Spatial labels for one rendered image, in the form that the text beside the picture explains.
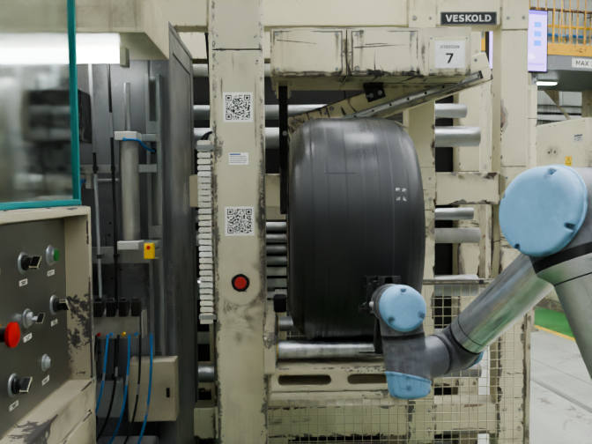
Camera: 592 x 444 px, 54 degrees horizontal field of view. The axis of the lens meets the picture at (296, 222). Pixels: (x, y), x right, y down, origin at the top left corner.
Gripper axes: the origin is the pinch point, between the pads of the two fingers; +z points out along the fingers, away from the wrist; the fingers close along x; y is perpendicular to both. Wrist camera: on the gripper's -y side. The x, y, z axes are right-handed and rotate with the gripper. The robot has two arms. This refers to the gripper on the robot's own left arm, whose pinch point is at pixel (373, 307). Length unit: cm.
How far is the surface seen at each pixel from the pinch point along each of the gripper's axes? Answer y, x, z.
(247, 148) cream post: 40, 29, 14
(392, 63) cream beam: 69, -13, 36
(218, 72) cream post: 59, 37, 11
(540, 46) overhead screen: 199, -207, 363
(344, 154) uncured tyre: 35.0, 6.2, -0.7
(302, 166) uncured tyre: 32.4, 15.8, 0.3
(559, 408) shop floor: -77, -141, 215
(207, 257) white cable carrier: 12.0, 40.4, 18.6
